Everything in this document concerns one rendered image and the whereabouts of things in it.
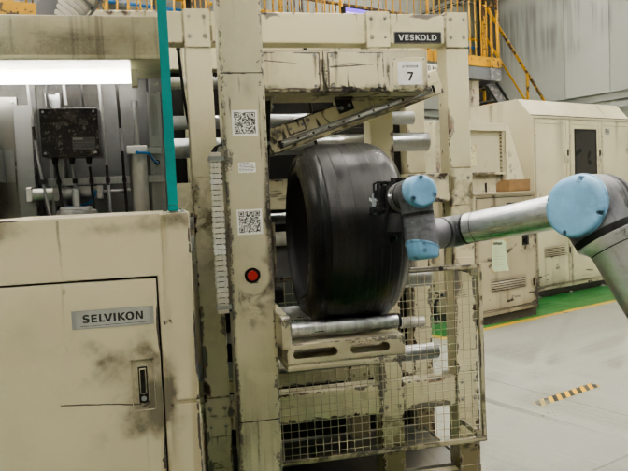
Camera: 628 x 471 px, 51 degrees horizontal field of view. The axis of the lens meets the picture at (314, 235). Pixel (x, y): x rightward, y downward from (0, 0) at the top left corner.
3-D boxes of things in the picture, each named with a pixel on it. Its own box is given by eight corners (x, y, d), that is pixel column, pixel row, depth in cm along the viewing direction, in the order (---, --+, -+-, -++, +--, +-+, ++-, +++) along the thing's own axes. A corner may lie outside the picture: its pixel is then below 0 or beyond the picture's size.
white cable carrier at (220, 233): (218, 314, 197) (208, 152, 194) (216, 311, 202) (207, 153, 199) (233, 312, 198) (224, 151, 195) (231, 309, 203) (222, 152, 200)
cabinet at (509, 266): (479, 328, 616) (475, 192, 609) (435, 320, 664) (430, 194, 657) (541, 314, 667) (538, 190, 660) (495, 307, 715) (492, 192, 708)
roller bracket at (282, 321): (282, 351, 189) (280, 317, 188) (263, 326, 228) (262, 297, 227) (293, 350, 189) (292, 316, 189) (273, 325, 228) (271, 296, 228)
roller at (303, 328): (287, 340, 194) (288, 327, 192) (285, 332, 198) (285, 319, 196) (401, 330, 201) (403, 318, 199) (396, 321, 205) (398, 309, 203)
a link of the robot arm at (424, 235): (455, 254, 157) (449, 208, 157) (428, 259, 149) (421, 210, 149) (427, 257, 163) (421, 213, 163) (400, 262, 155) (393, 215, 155)
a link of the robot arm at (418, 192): (409, 212, 148) (404, 174, 149) (393, 216, 159) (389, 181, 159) (442, 207, 150) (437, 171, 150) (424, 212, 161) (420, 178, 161)
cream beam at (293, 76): (258, 93, 221) (255, 49, 220) (249, 104, 245) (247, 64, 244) (430, 91, 233) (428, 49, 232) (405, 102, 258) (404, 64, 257)
